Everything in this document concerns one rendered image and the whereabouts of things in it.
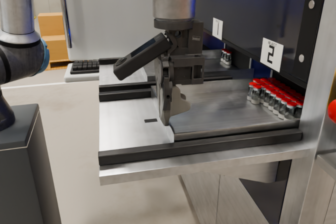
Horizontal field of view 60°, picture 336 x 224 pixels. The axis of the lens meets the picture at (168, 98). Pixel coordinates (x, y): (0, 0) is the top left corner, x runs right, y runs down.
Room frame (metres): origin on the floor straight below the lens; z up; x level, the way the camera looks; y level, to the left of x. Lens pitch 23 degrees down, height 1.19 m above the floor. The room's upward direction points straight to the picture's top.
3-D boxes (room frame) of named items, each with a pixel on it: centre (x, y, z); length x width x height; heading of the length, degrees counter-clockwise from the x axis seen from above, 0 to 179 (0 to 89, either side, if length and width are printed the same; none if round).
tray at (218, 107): (0.64, -0.15, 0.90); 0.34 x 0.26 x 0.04; 103
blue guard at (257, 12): (1.47, -0.06, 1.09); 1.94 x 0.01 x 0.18; 12
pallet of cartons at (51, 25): (4.17, 1.24, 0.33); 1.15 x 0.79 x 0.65; 105
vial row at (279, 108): (0.66, -0.26, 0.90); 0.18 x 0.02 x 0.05; 13
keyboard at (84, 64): (1.25, 0.22, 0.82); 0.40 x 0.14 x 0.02; 102
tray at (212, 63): (0.97, -0.08, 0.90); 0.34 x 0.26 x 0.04; 102
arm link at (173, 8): (0.54, -0.01, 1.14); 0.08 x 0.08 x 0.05
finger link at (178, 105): (0.52, -0.02, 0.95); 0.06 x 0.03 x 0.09; 102
